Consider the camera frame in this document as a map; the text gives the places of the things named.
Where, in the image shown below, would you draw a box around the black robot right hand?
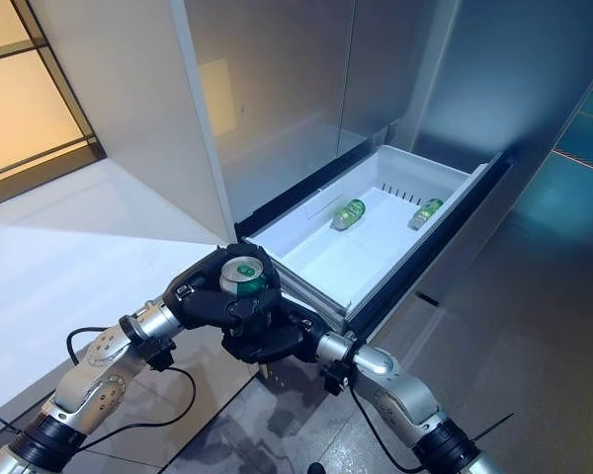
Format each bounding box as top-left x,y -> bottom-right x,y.
220,297 -> 328,366

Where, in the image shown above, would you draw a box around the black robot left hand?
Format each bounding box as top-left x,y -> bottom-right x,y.
162,242 -> 281,332

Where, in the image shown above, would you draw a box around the green drink can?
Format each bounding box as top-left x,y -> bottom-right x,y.
406,197 -> 446,231
329,197 -> 368,233
218,255 -> 270,299

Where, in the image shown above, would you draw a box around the white fridge drawer bin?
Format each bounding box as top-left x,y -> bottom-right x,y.
240,143 -> 476,321

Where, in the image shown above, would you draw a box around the stainless steel fridge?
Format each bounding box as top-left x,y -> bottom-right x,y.
183,0 -> 593,307

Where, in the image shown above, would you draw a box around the white open freezer drawer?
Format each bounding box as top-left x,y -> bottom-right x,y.
344,150 -> 514,348

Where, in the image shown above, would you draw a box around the tall white cabinet panel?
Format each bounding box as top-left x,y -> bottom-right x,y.
27,0 -> 237,248

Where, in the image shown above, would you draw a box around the amber glass window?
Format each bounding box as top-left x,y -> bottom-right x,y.
0,0 -> 108,199

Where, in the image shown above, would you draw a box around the teal glass partition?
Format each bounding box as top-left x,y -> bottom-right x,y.
547,62 -> 593,175

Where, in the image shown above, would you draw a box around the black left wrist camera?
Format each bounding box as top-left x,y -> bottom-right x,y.
144,339 -> 178,372

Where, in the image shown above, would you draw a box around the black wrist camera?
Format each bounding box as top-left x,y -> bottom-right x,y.
319,363 -> 351,397
144,339 -> 178,372

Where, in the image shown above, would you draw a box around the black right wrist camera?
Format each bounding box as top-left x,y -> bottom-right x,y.
319,363 -> 351,397

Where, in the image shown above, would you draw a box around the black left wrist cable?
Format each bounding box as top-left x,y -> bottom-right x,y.
65,325 -> 198,448

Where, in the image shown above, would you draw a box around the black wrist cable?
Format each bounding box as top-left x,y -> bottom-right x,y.
65,325 -> 198,448
346,388 -> 426,474

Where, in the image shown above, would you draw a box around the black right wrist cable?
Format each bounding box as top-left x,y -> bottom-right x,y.
346,388 -> 426,474

